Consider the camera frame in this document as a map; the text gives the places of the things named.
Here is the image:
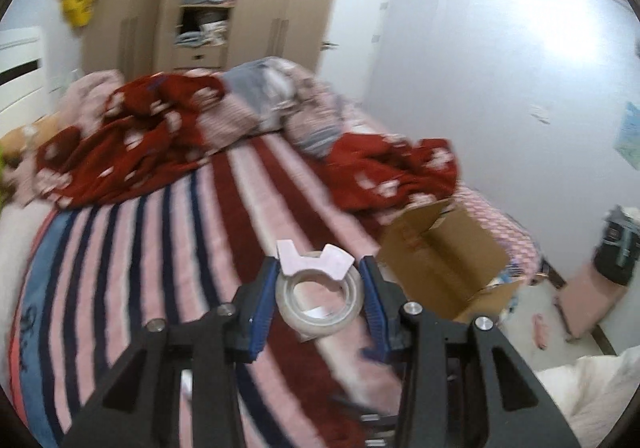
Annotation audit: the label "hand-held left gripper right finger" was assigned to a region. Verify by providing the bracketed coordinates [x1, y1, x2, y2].
[359, 255, 583, 448]

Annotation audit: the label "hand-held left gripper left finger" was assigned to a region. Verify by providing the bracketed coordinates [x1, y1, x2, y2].
[60, 256, 281, 448]

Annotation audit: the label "clear tape roll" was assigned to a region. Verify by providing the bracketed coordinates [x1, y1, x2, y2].
[275, 251, 366, 342]

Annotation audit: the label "pink plastic tape dispenser piece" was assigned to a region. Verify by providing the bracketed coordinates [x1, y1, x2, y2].
[276, 239, 355, 279]

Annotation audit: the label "brown cardboard box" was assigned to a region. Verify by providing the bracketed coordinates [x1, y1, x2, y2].
[376, 198, 527, 325]

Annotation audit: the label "striped pink blanket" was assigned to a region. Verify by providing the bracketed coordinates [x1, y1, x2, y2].
[6, 130, 416, 448]

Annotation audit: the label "red floral blanket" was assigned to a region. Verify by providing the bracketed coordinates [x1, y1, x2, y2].
[34, 72, 459, 214]

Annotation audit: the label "pink slipper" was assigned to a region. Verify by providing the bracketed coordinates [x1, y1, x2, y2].
[533, 313, 550, 350]

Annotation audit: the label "grey pink patterned quilt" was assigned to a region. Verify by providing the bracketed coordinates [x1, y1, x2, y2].
[186, 56, 371, 159]

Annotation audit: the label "pink stool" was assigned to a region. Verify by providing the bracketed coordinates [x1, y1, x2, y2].
[554, 262, 632, 344]

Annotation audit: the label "white cloth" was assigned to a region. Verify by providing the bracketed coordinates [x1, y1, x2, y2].
[534, 347, 640, 448]

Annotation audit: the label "dark container on stool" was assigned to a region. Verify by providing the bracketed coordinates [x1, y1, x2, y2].
[593, 204, 640, 287]

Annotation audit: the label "folded clothes in wardrobe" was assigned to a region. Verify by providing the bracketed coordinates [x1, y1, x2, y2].
[175, 0, 236, 48]

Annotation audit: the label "white door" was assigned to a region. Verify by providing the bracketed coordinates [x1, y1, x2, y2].
[320, 0, 396, 104]

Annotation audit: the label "brown plush toy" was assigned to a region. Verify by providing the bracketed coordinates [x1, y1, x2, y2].
[0, 114, 68, 164]

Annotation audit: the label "white bed headboard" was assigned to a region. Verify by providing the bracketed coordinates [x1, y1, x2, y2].
[0, 26, 49, 136]

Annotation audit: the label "light blue wall picture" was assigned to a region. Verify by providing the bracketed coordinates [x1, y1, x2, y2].
[614, 101, 640, 164]

